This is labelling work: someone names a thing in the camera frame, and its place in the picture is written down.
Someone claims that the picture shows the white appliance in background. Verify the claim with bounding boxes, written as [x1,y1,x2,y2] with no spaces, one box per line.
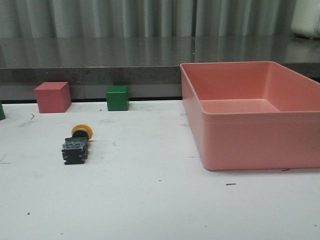
[290,0,320,39]

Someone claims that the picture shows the yellow push button switch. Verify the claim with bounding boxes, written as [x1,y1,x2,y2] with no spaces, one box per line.
[61,124,94,165]

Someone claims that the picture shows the pink cube block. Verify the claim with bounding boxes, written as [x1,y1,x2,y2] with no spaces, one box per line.
[34,81,72,114]

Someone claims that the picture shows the dark green block at edge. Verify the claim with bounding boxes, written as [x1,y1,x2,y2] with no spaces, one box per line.
[0,101,6,120]

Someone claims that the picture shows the green cube block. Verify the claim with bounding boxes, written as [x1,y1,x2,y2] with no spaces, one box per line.
[106,85,129,111]

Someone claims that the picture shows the grey counter shelf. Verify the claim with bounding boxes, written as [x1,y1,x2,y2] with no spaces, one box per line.
[0,35,320,103]

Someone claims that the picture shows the pink plastic bin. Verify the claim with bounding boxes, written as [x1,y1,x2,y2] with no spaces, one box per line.
[180,61,320,171]

